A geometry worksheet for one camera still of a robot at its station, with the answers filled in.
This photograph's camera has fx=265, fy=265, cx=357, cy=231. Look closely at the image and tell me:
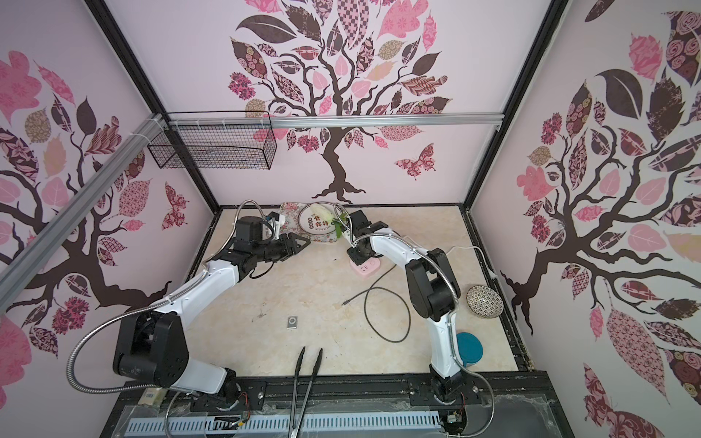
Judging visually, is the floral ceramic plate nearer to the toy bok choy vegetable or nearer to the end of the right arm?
the toy bok choy vegetable

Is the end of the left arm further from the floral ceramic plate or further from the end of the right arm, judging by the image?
the floral ceramic plate

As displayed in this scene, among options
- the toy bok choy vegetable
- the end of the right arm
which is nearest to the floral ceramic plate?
the toy bok choy vegetable

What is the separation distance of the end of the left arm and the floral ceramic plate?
0.32 metres

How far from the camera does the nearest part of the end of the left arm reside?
682 millimetres

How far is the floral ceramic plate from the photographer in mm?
1126

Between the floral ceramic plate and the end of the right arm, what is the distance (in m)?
0.27
